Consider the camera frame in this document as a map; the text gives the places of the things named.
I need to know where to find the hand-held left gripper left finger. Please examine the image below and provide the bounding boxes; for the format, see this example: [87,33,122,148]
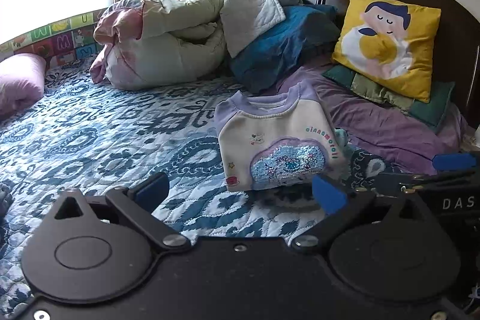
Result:
[49,172,192,253]

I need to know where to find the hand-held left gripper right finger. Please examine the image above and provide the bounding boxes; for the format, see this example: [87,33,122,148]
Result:
[292,175,434,254]

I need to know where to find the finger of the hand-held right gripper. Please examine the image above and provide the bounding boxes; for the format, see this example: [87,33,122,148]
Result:
[432,151,480,174]
[376,170,480,194]

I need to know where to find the cream lavender sequin sweatshirt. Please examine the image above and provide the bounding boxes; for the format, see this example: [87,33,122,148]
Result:
[214,80,351,193]

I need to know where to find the mint green garment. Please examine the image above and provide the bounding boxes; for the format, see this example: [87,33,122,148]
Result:
[334,129,355,171]

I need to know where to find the green cushion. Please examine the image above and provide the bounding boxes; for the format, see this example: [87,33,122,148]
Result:
[322,64,456,134]

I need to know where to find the purple bed sheet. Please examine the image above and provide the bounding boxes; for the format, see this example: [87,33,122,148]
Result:
[277,54,469,176]

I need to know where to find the blue white patterned bedspread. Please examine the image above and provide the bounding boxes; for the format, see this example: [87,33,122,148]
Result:
[0,61,424,306]

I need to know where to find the yellow printed cushion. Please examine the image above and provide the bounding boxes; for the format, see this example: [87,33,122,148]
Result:
[332,0,442,104]

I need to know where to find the dark wooden headboard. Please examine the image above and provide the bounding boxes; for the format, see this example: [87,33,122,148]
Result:
[259,0,480,118]

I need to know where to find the white pink crumpled comforter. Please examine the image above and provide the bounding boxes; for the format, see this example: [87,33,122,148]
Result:
[90,0,287,92]

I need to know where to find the blue blanket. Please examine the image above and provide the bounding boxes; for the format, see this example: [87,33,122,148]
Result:
[229,4,342,94]

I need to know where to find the purple pillow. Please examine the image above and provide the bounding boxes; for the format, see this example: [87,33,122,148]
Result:
[0,53,47,118]

